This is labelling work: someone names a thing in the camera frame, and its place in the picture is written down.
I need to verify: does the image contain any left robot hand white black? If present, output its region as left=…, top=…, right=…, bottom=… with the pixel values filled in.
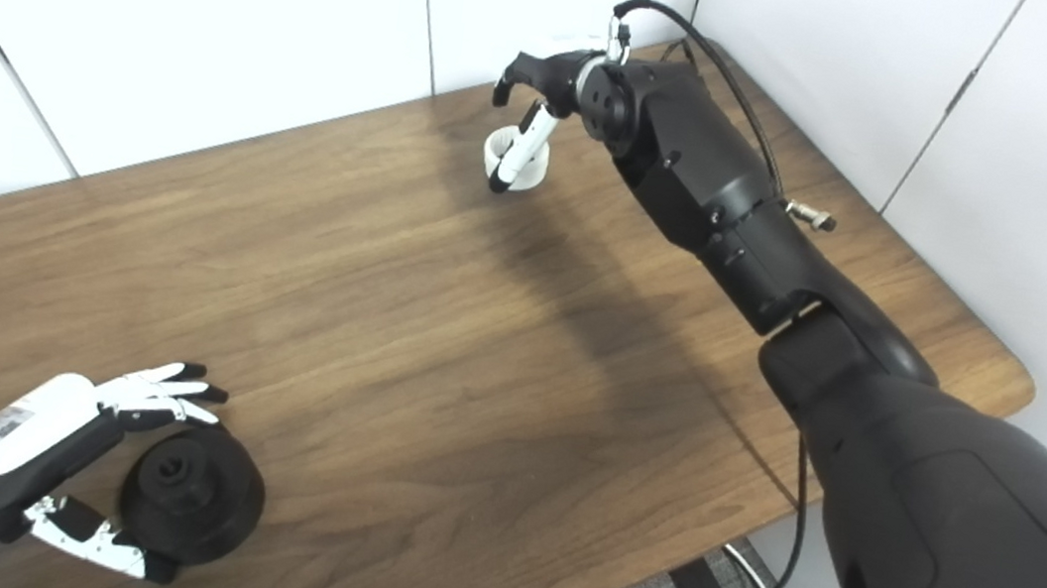
left=0, top=340, right=233, bottom=588

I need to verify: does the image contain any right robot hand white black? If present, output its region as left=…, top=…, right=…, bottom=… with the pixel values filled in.
left=480, top=32, right=610, bottom=206

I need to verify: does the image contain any white plastic ring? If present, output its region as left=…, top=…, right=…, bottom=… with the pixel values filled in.
left=480, top=126, right=553, bottom=196

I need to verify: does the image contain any round black stepped part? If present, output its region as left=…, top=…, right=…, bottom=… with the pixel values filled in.
left=113, top=414, right=275, bottom=575

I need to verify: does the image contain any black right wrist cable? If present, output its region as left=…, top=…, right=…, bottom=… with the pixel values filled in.
left=587, top=0, right=863, bottom=235

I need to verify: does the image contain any black floor cable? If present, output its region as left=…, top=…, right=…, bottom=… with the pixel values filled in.
left=702, top=423, right=819, bottom=588

